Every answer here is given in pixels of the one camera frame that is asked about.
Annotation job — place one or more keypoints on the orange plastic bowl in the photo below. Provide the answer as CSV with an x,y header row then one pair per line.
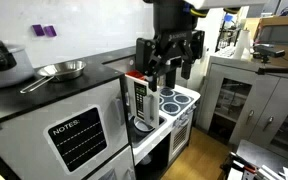
x,y
135,74

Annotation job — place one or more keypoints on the silver pot with black lid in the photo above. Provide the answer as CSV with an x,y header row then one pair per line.
x,y
14,70

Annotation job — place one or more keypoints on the wooden crate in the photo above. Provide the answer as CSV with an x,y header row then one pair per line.
x,y
284,20

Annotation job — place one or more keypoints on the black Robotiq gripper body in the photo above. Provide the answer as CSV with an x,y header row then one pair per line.
x,y
175,20

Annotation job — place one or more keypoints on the purple magnet block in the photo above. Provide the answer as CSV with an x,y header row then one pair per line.
x,y
50,31
38,30

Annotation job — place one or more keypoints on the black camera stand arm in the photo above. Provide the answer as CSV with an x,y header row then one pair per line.
x,y
284,70

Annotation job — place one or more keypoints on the silver frying pan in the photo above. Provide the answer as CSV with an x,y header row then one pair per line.
x,y
64,68

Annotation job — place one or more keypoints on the grey flat board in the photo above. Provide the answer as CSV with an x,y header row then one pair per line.
x,y
260,155

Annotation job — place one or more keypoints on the black toy stove top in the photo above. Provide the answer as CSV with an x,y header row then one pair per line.
x,y
170,108

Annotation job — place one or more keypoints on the small metal bowl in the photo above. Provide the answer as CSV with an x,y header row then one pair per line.
x,y
142,126

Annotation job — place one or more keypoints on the white paper towel roll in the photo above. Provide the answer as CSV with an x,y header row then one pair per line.
x,y
241,43

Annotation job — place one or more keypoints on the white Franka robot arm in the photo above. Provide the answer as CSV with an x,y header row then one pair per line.
x,y
224,3

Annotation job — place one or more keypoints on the black white toy kitchen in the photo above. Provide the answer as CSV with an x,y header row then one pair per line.
x,y
84,76

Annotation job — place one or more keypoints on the black stereo camera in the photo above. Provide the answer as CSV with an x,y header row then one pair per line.
x,y
270,51

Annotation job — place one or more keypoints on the white toy microwave door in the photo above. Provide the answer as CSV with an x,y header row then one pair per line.
x,y
145,110

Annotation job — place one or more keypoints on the white toy oven door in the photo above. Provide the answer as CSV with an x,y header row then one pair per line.
x,y
180,136

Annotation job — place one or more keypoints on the grey cabinet with glass doors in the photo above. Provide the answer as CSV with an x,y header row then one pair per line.
x,y
267,90

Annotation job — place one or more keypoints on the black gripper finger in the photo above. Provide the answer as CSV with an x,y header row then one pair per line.
x,y
147,56
195,46

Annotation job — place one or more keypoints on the grey toy sink basin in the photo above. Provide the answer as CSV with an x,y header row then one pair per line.
x,y
140,138

